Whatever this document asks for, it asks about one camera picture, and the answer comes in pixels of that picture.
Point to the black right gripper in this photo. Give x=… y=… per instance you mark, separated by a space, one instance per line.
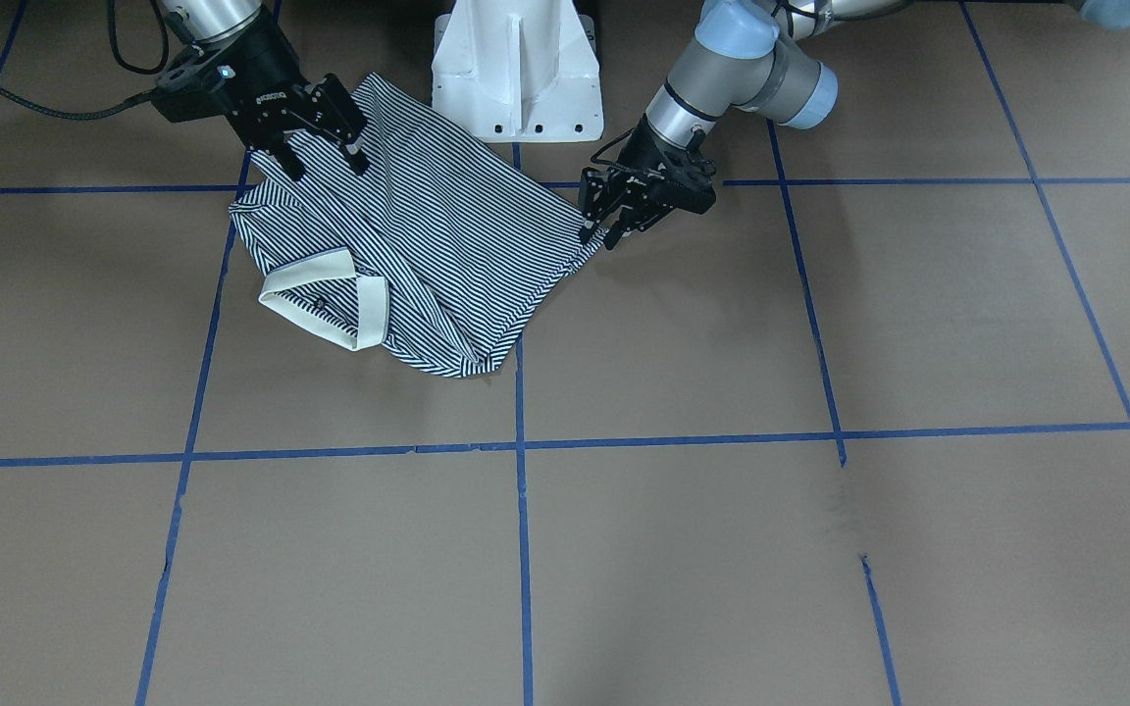
x=269 y=76

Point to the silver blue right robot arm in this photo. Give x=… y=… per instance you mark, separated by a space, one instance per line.
x=206 y=27

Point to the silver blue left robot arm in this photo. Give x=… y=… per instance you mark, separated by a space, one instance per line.
x=743 y=56

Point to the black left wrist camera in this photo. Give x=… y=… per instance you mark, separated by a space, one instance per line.
x=687 y=182

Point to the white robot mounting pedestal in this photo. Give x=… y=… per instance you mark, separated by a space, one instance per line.
x=519 y=71

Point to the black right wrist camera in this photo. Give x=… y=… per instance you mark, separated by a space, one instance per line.
x=191 y=92

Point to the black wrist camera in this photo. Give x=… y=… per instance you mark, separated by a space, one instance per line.
x=687 y=182
x=191 y=92

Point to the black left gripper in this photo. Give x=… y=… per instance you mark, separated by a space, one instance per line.
x=645 y=154

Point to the navy white striped polo shirt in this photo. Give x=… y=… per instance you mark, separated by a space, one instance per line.
x=440 y=252

